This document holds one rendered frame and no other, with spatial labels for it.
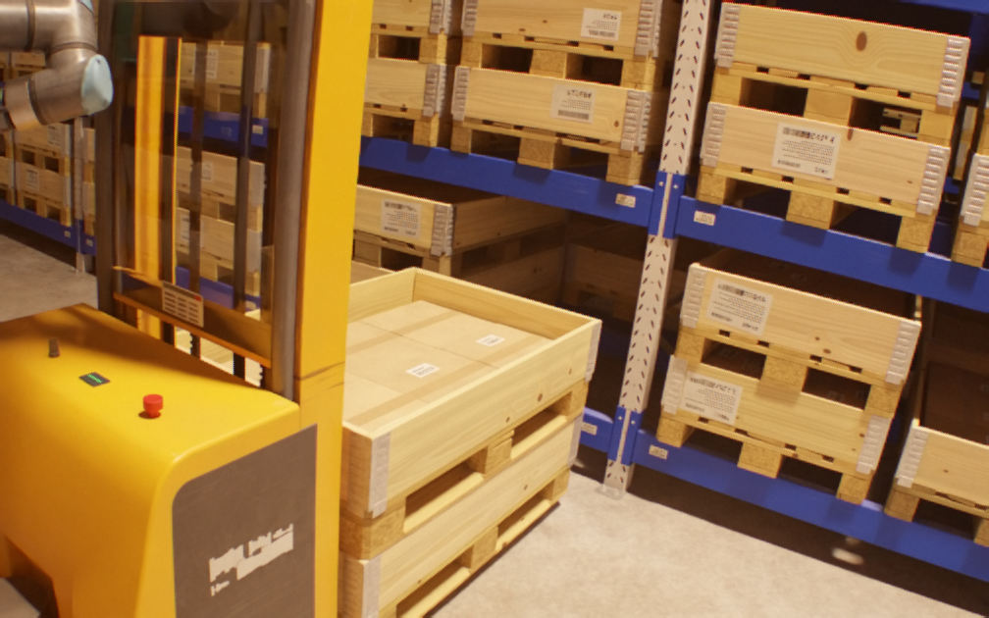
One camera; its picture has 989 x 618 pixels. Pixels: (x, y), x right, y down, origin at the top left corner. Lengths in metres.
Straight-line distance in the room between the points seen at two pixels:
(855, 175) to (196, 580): 2.17
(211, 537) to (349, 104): 0.84
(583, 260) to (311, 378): 2.92
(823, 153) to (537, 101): 1.06
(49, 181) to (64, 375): 4.19
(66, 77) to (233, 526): 0.84
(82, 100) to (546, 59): 1.98
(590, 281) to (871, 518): 2.15
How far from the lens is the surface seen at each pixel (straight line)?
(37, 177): 5.99
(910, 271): 2.68
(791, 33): 2.71
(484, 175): 3.14
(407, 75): 3.34
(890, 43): 2.66
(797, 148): 2.68
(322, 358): 1.62
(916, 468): 2.84
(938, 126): 2.64
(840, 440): 2.84
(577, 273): 4.40
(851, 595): 2.95
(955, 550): 2.99
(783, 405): 2.83
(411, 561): 2.12
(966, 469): 2.85
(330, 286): 1.58
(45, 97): 1.39
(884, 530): 2.97
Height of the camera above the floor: 1.55
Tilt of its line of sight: 18 degrees down
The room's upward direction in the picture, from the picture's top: 7 degrees clockwise
